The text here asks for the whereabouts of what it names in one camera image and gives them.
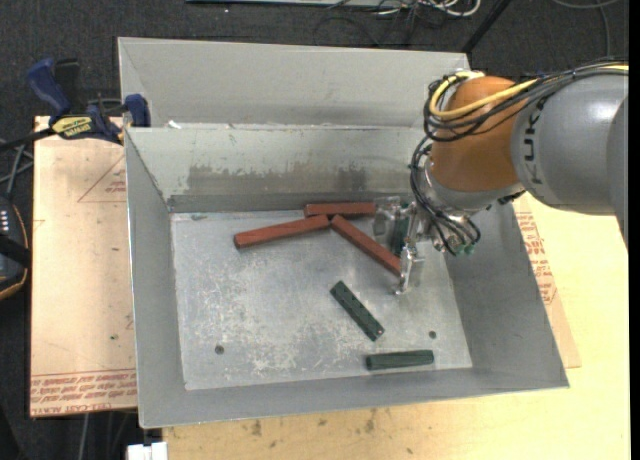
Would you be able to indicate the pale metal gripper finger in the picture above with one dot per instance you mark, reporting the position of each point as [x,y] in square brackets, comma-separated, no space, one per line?
[385,213]
[409,268]

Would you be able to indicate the red-brown flat block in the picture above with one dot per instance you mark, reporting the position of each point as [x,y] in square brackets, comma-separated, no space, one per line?
[340,209]
[280,233]
[365,244]

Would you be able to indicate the dark green holed flat block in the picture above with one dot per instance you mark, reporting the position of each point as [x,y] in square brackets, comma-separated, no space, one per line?
[356,310]

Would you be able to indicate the grey metal bin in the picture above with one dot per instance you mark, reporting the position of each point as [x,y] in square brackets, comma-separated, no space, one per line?
[280,298]

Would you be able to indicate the black cylinder on white bracket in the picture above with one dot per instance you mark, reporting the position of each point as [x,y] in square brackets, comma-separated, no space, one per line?
[509,197]

